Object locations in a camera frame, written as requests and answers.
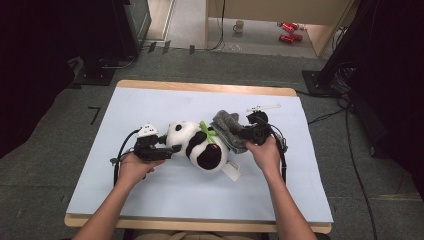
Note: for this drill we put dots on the dark cabinet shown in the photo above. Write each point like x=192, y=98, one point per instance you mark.
x=136, y=23

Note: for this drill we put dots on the person's right hand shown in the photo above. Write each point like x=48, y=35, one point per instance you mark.
x=268, y=156

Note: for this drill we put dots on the panda plush toy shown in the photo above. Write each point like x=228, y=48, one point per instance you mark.
x=200, y=153

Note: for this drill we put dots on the wooden table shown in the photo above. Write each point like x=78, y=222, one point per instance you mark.
x=200, y=87

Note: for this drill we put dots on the beige mug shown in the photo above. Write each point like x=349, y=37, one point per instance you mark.
x=238, y=26

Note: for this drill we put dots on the dark curtain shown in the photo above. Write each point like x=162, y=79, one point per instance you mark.
x=400, y=83
x=26, y=66

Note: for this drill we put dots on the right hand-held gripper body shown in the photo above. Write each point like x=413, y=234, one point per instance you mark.
x=261, y=130

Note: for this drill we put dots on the person's left hand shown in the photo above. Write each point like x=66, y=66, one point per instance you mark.
x=133, y=171

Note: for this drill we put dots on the black tape strip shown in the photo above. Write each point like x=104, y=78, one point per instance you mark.
x=192, y=49
x=166, y=47

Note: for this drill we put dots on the black stand with base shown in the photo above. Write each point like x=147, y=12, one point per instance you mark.
x=320, y=83

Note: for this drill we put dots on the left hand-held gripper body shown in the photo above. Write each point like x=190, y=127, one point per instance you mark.
x=145, y=146

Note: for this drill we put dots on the red can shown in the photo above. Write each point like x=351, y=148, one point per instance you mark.
x=294, y=25
x=286, y=27
x=297, y=37
x=286, y=38

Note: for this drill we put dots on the black stand base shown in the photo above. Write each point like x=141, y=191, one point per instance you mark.
x=96, y=76

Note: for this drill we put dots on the light wooden desk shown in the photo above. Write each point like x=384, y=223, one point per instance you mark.
x=266, y=10

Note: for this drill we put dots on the light blue table mat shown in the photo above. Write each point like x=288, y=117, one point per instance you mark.
x=200, y=200

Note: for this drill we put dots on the grey fuzzy cloth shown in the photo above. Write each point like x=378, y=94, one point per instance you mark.
x=228, y=130

